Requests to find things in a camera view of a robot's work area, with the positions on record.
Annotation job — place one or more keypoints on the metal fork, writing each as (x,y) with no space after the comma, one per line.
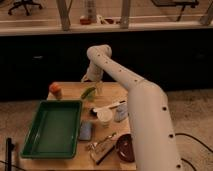
(94,144)

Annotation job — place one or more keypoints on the orange topped cup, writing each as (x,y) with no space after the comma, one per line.
(55,89)

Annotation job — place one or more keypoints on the white spoon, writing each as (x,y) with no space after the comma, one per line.
(95,110)

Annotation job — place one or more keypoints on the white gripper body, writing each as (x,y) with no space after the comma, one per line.
(93,73)

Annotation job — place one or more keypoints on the black stand post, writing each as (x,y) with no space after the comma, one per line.
(8,158)

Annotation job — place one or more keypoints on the black handled spatula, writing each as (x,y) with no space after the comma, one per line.
(101,150)

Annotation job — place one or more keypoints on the white plastic cup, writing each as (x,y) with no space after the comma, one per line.
(105,116)

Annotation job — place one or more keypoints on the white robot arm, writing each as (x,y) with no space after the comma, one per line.
(153,136)

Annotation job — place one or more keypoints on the black office chair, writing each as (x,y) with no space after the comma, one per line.
(25,4)

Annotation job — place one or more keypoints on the dark red bowl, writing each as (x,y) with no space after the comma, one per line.
(124,148)

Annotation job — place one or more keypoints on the gray blue sponge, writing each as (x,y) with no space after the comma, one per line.
(85,132)

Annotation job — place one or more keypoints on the green plastic tray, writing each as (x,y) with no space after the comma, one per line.
(54,130)

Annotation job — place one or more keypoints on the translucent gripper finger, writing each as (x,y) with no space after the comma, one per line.
(99,86)

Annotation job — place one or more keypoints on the blue gray cloth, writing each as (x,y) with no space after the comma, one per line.
(121,113)

